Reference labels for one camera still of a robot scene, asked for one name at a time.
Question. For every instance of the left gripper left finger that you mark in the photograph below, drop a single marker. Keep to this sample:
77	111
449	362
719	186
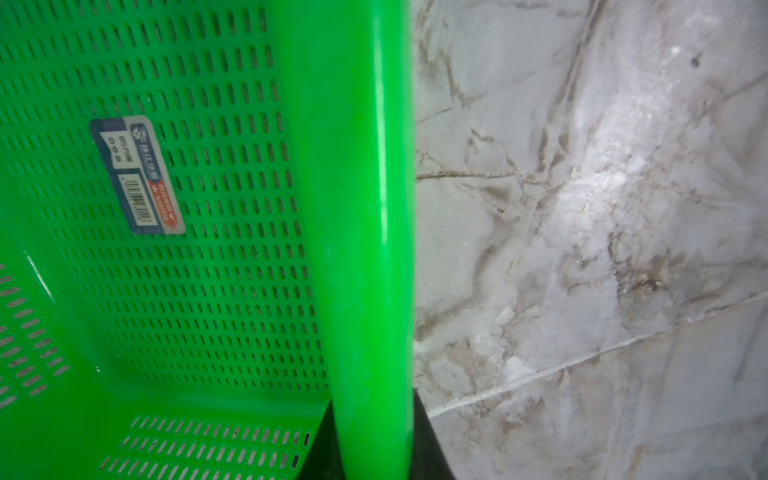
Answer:
323	461

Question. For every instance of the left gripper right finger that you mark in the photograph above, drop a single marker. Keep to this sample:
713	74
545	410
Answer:
428	460

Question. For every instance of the green plastic basket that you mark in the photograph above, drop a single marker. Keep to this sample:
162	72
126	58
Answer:
206	237

